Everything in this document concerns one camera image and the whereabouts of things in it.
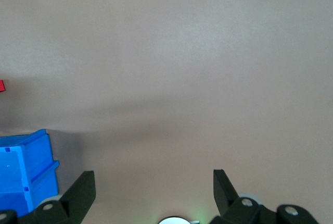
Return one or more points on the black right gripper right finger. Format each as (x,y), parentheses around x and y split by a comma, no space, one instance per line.
(242,213)

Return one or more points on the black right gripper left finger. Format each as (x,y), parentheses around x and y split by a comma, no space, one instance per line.
(57,213)

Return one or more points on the small red cube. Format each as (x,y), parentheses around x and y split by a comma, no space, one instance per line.
(2,86)

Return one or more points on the blue plastic storage bin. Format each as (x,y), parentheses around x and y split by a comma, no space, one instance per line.
(23,172)

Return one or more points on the brown table mat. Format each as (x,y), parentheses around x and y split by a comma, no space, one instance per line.
(182,65)

